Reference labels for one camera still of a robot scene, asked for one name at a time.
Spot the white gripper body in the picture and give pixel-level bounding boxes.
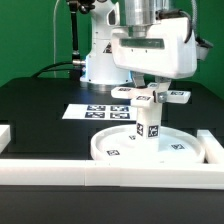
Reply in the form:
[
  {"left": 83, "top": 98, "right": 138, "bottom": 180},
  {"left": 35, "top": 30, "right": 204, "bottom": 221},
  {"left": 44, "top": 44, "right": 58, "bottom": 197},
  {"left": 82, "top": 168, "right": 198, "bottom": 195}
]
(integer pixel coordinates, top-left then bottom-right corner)
[{"left": 111, "top": 17, "right": 197, "bottom": 79}]

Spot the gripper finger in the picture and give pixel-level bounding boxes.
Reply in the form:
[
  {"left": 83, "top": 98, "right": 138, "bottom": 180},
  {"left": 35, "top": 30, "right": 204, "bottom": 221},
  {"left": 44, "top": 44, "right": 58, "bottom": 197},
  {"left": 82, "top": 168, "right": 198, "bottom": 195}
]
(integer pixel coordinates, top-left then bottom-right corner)
[
  {"left": 153, "top": 77, "right": 171, "bottom": 103},
  {"left": 132, "top": 72, "right": 146, "bottom": 88}
]

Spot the white cross table base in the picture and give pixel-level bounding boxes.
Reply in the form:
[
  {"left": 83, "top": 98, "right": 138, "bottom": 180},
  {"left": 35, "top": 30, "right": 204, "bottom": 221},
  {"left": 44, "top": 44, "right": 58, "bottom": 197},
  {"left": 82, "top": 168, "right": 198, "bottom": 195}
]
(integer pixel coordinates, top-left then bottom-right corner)
[{"left": 111, "top": 82, "right": 191, "bottom": 107}]

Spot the white round table top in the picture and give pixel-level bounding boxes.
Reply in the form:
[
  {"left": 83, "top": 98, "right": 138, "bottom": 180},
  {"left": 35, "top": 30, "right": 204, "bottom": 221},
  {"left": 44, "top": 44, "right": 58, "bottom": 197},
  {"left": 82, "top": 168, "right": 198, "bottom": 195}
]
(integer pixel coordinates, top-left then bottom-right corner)
[{"left": 90, "top": 124, "right": 205, "bottom": 164}]

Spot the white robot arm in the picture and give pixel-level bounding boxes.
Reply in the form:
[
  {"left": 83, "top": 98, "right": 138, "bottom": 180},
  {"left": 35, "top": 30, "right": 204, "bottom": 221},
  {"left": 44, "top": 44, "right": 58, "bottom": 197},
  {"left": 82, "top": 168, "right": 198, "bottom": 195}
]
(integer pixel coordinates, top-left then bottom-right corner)
[{"left": 80, "top": 0, "right": 197, "bottom": 100}]

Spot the white tag plate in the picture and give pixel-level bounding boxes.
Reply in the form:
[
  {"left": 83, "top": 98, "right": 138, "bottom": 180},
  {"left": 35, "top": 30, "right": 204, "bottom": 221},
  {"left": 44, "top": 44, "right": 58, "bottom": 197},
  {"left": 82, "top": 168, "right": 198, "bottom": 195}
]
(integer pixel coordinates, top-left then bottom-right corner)
[{"left": 63, "top": 104, "right": 137, "bottom": 121}]

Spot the white right fence bar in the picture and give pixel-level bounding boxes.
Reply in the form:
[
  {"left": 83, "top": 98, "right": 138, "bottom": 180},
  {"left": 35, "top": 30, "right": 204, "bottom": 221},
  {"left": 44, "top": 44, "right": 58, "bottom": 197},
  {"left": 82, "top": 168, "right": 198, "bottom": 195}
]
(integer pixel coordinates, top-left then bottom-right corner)
[{"left": 197, "top": 130, "right": 224, "bottom": 165}]

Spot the white fence bar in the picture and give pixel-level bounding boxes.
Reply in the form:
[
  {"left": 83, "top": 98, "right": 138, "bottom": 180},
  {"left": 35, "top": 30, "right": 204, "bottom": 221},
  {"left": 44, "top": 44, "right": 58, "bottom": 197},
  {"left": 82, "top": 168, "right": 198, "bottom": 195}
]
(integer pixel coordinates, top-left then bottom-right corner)
[
  {"left": 0, "top": 125, "right": 11, "bottom": 154},
  {"left": 197, "top": 130, "right": 224, "bottom": 165},
  {"left": 0, "top": 159, "right": 224, "bottom": 190}
]

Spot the white left fence bar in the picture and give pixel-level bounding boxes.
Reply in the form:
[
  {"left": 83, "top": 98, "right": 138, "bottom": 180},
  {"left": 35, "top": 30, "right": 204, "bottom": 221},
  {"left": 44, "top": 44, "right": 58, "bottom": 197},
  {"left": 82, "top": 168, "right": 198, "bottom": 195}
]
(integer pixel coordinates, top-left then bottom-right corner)
[{"left": 0, "top": 125, "right": 11, "bottom": 154}]

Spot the white front fence bar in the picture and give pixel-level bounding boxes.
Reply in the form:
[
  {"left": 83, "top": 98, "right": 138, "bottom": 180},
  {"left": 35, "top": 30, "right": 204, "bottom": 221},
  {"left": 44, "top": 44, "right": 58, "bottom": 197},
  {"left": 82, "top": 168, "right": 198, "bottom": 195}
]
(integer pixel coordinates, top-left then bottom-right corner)
[{"left": 0, "top": 159, "right": 224, "bottom": 190}]

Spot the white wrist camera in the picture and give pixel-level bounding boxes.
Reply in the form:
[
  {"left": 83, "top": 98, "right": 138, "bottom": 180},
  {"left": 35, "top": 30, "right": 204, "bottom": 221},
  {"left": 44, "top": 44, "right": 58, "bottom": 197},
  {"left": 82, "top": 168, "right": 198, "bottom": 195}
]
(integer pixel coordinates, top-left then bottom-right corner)
[{"left": 195, "top": 36, "right": 214, "bottom": 61}]

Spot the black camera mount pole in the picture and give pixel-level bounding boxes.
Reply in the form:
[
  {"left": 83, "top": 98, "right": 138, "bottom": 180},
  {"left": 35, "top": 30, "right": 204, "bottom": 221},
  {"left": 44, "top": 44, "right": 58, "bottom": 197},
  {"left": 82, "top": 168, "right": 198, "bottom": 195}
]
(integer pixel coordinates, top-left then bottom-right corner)
[{"left": 66, "top": 0, "right": 95, "bottom": 67}]

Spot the black cable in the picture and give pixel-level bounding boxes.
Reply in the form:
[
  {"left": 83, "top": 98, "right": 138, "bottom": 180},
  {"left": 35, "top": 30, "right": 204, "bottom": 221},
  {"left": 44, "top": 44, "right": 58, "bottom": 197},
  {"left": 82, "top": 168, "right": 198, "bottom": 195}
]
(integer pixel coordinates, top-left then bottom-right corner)
[{"left": 31, "top": 60, "right": 83, "bottom": 79}]

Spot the white thin cable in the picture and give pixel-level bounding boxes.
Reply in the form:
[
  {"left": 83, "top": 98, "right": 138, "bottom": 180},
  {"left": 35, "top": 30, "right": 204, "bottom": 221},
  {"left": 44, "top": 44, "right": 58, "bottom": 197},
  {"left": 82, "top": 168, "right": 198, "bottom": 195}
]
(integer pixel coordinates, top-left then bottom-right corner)
[{"left": 53, "top": 0, "right": 63, "bottom": 64}]

